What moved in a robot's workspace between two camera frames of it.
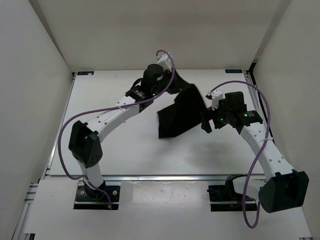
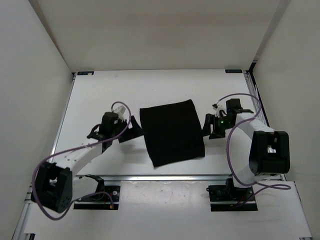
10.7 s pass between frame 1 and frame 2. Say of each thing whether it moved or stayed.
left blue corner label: stayed
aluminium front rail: stayed
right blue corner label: stayed
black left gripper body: moved
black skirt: moved
